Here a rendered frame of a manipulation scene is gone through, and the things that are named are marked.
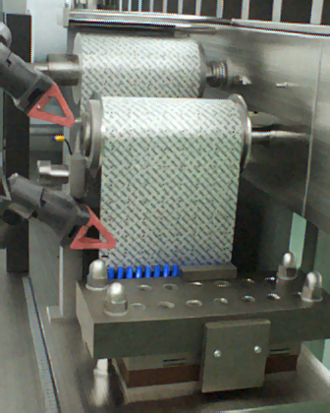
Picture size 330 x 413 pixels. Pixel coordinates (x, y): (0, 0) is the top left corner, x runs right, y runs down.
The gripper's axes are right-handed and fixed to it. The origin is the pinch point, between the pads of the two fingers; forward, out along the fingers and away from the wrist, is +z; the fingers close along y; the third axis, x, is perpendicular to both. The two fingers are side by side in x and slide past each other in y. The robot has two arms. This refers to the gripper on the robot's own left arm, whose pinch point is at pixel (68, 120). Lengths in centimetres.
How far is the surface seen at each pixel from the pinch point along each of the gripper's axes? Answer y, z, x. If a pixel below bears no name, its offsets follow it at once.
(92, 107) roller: 3.0, 1.0, 4.3
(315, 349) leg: -5, 76, -5
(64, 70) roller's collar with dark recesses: -21.8, -2.1, 5.8
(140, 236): 7.1, 20.5, -7.0
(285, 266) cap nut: 14.9, 41.2, 4.8
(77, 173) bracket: -0.6, 7.3, -6.1
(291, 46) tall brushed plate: 4.8, 19.9, 34.2
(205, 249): 7.1, 31.4, -1.9
